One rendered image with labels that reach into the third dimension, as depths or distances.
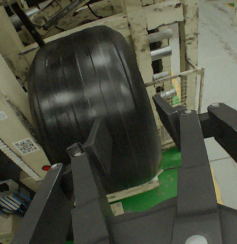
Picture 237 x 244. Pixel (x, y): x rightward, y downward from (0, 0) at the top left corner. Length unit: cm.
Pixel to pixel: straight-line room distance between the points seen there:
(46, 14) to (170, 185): 159
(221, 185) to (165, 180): 51
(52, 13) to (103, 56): 46
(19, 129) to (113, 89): 37
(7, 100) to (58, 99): 20
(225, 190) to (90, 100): 159
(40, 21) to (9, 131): 48
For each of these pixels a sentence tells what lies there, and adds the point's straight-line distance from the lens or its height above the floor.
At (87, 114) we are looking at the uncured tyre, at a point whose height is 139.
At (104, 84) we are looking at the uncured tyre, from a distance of 44.
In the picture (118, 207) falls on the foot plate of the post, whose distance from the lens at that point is 179.
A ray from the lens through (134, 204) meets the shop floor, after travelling 178.
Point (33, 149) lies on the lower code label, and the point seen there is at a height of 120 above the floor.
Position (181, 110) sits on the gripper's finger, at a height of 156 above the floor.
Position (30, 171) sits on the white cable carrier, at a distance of 89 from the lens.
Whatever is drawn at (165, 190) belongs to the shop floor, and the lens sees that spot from 180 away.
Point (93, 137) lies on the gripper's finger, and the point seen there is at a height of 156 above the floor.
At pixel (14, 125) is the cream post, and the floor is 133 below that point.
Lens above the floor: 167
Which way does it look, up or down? 46 degrees down
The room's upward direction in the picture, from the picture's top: 19 degrees counter-clockwise
